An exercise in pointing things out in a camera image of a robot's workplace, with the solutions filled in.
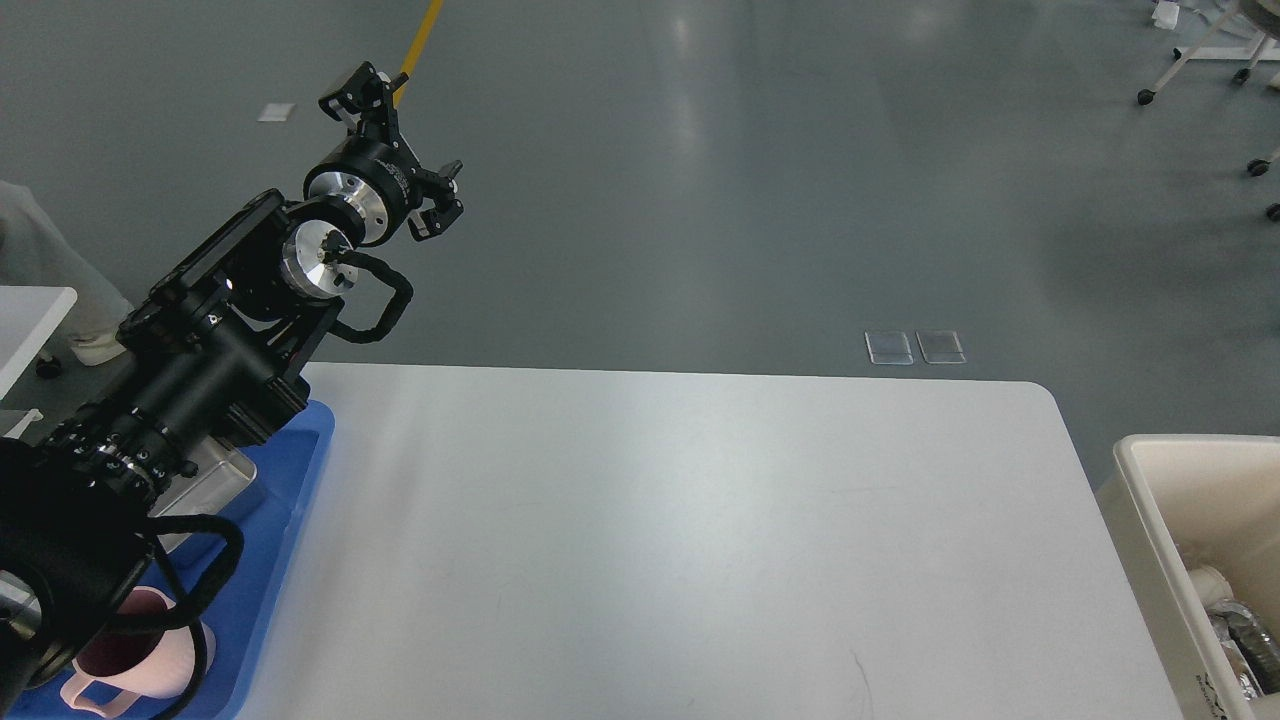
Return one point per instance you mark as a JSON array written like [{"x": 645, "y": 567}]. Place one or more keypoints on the person's leg in grey trousers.
[{"x": 35, "y": 253}]

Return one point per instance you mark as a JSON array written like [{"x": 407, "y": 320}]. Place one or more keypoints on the clear floor plate right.
[{"x": 941, "y": 347}]

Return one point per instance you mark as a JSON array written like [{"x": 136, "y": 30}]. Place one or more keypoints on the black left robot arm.
[{"x": 217, "y": 348}]

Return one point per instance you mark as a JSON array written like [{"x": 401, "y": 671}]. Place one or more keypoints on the clear plastic bottle in bin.
[{"x": 1210, "y": 585}]

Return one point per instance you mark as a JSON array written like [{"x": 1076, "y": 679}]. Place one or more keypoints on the beige waste bin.
[{"x": 1177, "y": 502}]

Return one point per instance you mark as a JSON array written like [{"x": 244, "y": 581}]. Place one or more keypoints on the white sneaker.
[{"x": 95, "y": 349}]

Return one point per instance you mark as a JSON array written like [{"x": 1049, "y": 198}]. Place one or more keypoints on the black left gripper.
[{"x": 381, "y": 177}]

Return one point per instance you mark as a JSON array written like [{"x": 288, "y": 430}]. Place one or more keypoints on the white side table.
[{"x": 29, "y": 317}]

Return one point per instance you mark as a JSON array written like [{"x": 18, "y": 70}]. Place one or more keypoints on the small steel tray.
[{"x": 226, "y": 484}]

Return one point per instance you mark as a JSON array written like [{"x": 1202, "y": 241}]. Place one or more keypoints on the pink ribbed mug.
[{"x": 115, "y": 670}]

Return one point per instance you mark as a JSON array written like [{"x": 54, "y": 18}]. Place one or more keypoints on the blue plastic tray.
[{"x": 288, "y": 470}]

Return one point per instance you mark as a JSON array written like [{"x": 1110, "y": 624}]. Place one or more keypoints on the aluminium foil tray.
[{"x": 1249, "y": 646}]

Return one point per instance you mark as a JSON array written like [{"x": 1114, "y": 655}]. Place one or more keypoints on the clear floor plate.
[
  {"x": 941, "y": 347},
  {"x": 889, "y": 348}
]

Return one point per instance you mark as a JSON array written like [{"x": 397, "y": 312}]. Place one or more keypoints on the clear floor plate left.
[{"x": 889, "y": 348}]

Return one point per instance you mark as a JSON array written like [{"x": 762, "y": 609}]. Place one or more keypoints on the white rolling stand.
[{"x": 1263, "y": 19}]

